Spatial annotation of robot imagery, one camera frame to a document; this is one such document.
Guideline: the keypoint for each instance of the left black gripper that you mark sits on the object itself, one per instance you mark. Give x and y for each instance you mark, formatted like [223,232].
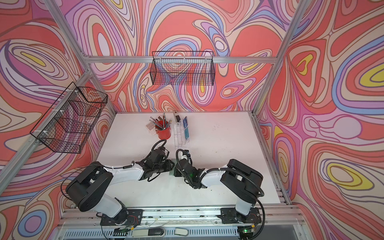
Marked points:
[170,165]

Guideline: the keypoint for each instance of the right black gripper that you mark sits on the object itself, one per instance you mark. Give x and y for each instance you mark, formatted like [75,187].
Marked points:
[177,174]

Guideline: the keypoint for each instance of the mint green card wallet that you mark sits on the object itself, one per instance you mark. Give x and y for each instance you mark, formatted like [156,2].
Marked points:
[173,172]

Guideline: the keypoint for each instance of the clear acrylic card holder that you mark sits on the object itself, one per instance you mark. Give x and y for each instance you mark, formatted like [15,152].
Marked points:
[179,136]

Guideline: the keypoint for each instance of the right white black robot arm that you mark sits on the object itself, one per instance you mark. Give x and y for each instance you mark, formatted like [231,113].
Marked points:
[240,179]

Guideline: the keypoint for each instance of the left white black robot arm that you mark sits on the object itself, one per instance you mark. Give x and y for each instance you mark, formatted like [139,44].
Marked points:
[88,189]

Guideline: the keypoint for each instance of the blue VIP card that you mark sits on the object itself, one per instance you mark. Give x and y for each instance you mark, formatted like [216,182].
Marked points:
[185,123]

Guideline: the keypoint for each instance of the red pen cup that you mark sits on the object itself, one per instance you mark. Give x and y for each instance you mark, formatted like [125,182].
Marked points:
[164,134]

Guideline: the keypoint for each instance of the pink calculator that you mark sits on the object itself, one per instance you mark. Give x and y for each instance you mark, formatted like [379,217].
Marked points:
[151,126]

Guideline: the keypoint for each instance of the left black wire basket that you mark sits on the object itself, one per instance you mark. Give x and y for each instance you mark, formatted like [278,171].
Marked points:
[67,127]

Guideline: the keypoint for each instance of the black wire basket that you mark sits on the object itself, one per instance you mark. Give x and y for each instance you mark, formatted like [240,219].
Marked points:
[183,68]
[67,127]

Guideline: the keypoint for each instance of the back black wire basket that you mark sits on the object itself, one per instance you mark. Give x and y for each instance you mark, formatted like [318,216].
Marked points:
[183,68]

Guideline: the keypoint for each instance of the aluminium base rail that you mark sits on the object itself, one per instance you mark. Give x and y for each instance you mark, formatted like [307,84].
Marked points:
[191,223]

